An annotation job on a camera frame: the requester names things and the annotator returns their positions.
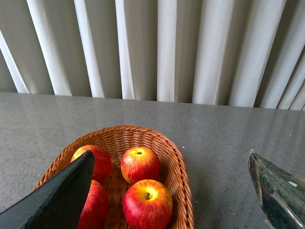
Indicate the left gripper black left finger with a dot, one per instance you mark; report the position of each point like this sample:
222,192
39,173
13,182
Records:
58,203

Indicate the white pleated curtain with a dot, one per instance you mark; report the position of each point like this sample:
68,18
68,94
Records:
248,53

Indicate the left brown wicker basket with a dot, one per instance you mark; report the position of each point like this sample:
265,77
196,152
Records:
116,140

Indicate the rear left apple in basket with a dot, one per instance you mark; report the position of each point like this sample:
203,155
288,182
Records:
103,164

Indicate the red yellow apple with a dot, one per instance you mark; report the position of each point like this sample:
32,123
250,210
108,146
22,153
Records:
139,163
147,205

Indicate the apple in basket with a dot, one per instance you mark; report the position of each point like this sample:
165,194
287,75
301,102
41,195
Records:
103,164
95,209

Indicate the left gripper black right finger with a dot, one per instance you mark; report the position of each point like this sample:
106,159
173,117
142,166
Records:
281,195

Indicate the front left apple in basket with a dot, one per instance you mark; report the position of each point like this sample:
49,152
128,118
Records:
95,209

